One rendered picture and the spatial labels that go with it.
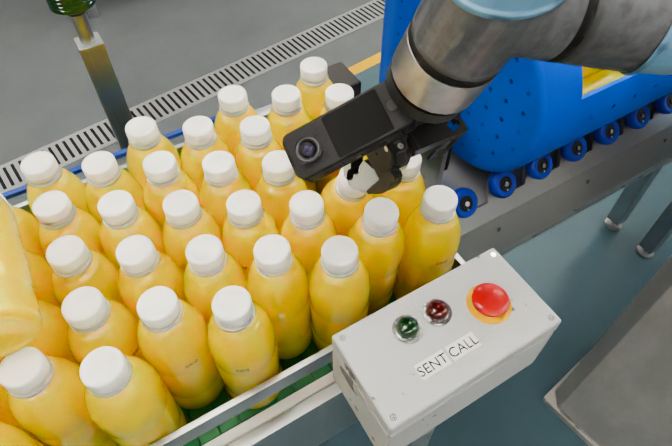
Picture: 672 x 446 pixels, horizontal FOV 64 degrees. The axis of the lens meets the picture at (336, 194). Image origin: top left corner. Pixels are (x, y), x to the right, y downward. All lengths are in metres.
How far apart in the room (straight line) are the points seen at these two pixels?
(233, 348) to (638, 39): 0.43
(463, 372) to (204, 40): 2.53
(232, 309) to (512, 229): 0.53
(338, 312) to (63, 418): 0.29
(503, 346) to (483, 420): 1.16
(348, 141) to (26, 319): 0.32
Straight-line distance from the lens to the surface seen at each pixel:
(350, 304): 0.60
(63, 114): 2.66
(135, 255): 0.60
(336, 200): 0.65
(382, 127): 0.46
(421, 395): 0.51
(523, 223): 0.94
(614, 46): 0.40
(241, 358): 0.58
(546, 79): 0.70
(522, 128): 0.75
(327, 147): 0.46
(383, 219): 0.59
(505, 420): 1.72
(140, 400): 0.57
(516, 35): 0.36
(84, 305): 0.59
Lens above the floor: 1.57
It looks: 50 degrees down
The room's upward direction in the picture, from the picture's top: straight up
